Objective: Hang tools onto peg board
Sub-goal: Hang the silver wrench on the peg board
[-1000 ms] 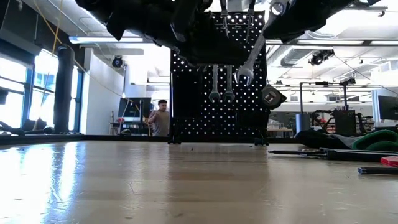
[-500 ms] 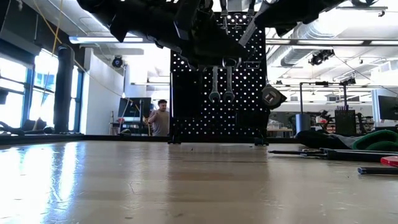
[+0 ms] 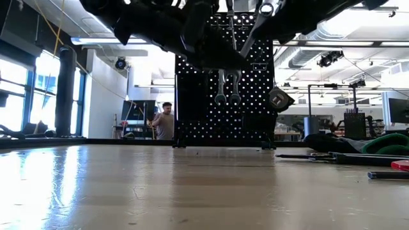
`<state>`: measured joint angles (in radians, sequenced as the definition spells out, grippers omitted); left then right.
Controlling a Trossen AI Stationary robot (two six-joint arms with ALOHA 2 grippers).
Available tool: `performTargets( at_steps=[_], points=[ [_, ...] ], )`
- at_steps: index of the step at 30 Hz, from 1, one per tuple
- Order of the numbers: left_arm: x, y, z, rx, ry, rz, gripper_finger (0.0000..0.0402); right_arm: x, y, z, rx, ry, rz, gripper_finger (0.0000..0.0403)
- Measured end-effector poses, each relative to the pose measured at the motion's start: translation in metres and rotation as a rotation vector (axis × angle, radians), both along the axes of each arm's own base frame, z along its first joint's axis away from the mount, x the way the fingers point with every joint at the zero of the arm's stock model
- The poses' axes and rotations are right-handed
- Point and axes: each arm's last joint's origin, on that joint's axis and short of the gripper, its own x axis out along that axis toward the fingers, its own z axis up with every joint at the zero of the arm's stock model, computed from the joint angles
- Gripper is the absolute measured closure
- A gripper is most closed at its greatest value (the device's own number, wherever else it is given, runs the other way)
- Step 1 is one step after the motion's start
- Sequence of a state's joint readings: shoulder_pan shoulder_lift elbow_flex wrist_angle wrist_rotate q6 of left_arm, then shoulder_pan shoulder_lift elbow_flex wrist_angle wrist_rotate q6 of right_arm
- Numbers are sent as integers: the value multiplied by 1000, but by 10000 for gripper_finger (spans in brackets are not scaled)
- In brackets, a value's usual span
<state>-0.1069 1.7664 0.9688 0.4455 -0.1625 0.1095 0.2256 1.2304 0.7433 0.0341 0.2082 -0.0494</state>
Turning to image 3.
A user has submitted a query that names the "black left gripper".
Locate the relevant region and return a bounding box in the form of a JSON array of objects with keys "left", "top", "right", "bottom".
[{"left": 177, "top": 0, "right": 251, "bottom": 72}]

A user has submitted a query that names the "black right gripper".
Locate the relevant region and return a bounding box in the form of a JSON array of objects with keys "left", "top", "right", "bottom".
[{"left": 254, "top": 0, "right": 322, "bottom": 45}]

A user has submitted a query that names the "grey handled screwdriver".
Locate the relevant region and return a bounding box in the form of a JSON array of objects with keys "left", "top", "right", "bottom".
[{"left": 225, "top": 0, "right": 238, "bottom": 52}]

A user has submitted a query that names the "black tape measure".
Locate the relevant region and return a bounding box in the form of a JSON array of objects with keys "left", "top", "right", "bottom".
[{"left": 268, "top": 86, "right": 296, "bottom": 114}]

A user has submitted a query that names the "red handled tool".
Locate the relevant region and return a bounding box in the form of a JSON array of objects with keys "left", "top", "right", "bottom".
[{"left": 390, "top": 160, "right": 409, "bottom": 173}]

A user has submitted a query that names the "black ceiling mounted device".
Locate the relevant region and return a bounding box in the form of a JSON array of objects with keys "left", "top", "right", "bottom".
[{"left": 318, "top": 50, "right": 345, "bottom": 68}]

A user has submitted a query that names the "black metal stand rig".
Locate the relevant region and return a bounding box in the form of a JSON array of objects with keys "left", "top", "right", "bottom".
[{"left": 307, "top": 79, "right": 367, "bottom": 118}]

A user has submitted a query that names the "person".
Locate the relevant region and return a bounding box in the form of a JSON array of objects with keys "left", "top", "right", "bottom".
[{"left": 151, "top": 102, "right": 175, "bottom": 141}]

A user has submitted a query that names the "black metal pegboard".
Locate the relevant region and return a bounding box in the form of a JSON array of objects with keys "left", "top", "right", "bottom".
[{"left": 174, "top": 11, "right": 277, "bottom": 149}]

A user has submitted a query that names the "black computer monitor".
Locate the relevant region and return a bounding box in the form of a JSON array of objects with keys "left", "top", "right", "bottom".
[
  {"left": 388, "top": 98, "right": 409, "bottom": 125},
  {"left": 121, "top": 100, "right": 157, "bottom": 122}
]

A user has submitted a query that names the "small black pegboard bin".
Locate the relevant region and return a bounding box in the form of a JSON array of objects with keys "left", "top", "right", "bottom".
[{"left": 242, "top": 112, "right": 279, "bottom": 144}]

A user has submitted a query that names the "grey cylinder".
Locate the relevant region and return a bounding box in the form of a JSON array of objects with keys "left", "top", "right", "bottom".
[{"left": 303, "top": 116, "right": 321, "bottom": 139}]

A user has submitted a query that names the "cluttered equipment cart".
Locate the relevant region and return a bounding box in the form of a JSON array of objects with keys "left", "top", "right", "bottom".
[{"left": 112, "top": 120, "right": 157, "bottom": 140}]

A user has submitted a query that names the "long ceiling light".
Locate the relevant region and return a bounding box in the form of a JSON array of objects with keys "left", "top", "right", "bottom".
[{"left": 70, "top": 37, "right": 148, "bottom": 45}]

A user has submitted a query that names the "black perforated holder box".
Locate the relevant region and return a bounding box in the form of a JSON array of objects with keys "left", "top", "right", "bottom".
[{"left": 344, "top": 111, "right": 367, "bottom": 139}]

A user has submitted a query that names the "black grey work glove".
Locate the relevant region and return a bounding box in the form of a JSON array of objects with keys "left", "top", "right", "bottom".
[{"left": 303, "top": 132, "right": 409, "bottom": 156}]

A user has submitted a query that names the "black room pillar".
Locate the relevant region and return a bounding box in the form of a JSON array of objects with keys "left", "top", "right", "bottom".
[{"left": 54, "top": 46, "right": 78, "bottom": 137}]

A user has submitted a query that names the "dark office chair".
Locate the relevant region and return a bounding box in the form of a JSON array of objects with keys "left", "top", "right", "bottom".
[{"left": 21, "top": 121, "right": 49, "bottom": 135}]

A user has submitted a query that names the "black round camera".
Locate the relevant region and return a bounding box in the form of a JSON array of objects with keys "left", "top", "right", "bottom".
[{"left": 114, "top": 56, "right": 128, "bottom": 71}]

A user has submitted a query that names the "black aluminium table frame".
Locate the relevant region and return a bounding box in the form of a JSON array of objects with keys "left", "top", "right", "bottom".
[{"left": 0, "top": 137, "right": 176, "bottom": 151}]

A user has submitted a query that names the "blue window frame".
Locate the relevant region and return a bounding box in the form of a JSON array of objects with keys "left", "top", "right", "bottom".
[{"left": 0, "top": 54, "right": 86, "bottom": 138}]

